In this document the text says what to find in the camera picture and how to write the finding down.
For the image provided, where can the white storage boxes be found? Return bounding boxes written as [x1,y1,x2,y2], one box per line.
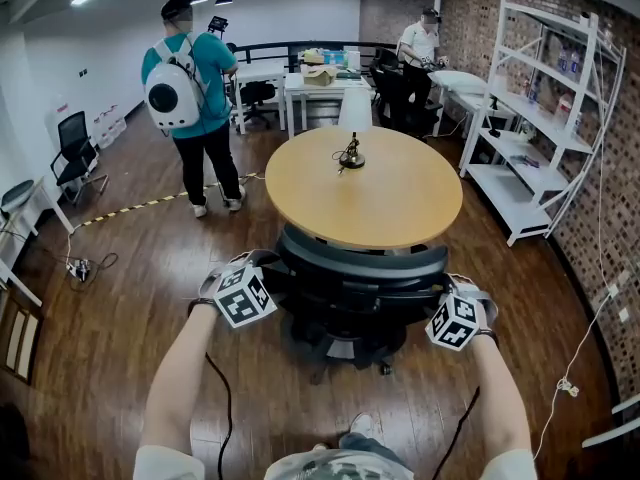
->
[92,102,129,150]

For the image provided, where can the white shade table lamp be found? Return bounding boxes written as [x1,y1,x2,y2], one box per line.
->
[331,87,374,177]

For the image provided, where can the white metal shelf rack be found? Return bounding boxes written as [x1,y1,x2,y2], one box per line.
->
[458,0,627,248]

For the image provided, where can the black metal railing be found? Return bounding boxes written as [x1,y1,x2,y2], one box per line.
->
[227,40,401,77]

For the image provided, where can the grey round stool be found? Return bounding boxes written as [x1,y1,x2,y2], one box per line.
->
[0,179,36,214]

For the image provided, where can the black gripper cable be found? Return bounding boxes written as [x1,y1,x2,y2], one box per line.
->
[204,351,236,480]
[432,386,482,480]

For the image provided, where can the yellow black cable cover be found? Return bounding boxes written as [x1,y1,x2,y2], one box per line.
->
[74,170,262,229]

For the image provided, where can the white power strip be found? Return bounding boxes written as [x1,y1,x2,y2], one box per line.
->
[65,258,92,282]

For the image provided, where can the person's left forearm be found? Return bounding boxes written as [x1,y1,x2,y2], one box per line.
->
[141,300,222,457]

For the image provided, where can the person's right forearm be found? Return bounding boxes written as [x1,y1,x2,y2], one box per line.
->
[469,335,534,458]

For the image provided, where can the person's white shoe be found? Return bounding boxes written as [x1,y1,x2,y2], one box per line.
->
[349,412,374,439]

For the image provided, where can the white desk with clutter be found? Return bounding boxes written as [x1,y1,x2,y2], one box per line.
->
[283,70,374,138]

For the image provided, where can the white side desk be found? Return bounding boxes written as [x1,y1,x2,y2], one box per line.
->
[0,176,76,308]

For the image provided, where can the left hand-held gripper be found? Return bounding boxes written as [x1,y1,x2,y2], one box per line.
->
[198,249,281,330]

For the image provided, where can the long white cable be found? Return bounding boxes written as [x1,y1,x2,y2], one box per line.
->
[532,15,622,462]

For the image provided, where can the round wooden desk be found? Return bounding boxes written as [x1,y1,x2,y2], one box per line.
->
[264,125,465,251]

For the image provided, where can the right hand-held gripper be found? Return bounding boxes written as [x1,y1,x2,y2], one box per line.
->
[424,272,500,353]

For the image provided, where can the black mesh sled-base chair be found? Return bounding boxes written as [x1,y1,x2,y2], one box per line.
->
[49,110,109,205]

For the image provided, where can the black swivel chair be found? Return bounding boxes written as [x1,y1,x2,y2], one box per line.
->
[239,80,279,130]

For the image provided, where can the white table with pillow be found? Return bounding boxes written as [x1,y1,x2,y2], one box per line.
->
[428,70,517,140]

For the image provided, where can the person's leg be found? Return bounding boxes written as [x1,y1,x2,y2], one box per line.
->
[338,432,397,458]

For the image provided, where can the person's camouflage shirt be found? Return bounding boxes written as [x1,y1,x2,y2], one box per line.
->
[132,445,539,480]

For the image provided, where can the open cardboard box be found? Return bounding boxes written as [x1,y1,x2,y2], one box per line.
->
[301,64,339,88]

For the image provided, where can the black high-back chair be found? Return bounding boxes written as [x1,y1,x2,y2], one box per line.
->
[369,47,444,140]

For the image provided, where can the white dome backpack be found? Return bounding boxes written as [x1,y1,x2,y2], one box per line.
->
[144,35,207,132]

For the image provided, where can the small white desk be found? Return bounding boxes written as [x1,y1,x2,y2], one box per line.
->
[232,60,287,136]

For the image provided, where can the black office chair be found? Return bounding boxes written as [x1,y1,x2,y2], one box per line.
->
[273,222,451,387]

